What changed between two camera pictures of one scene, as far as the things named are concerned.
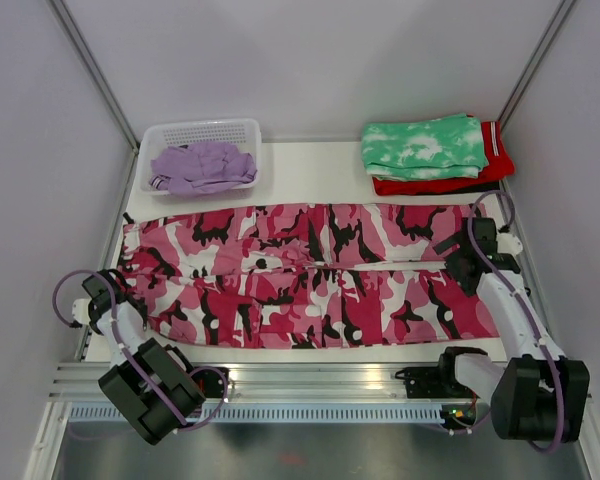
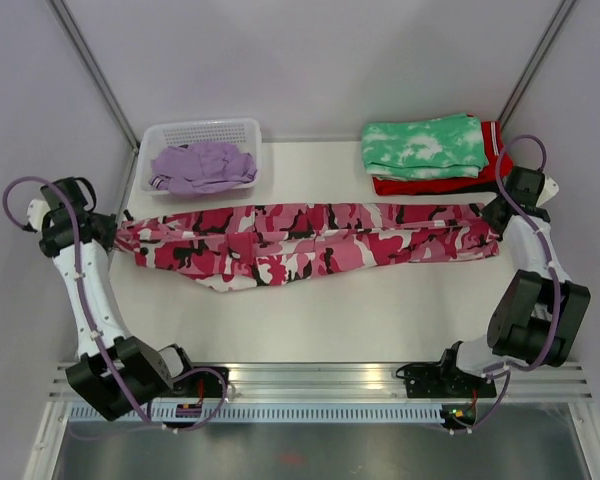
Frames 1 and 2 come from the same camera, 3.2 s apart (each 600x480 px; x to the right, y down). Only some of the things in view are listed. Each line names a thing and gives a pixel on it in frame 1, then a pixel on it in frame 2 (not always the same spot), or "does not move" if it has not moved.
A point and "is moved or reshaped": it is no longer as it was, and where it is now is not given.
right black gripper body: (453, 261) to (487, 212)
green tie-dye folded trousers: (424, 149) does not move
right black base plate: (433, 383) does not move
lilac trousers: (193, 168) does not move
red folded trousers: (500, 164) does not move
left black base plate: (211, 382) does not move
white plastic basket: (241, 133) does not move
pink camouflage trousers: (304, 275) is moved or reshaped
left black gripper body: (143, 312) to (107, 223)
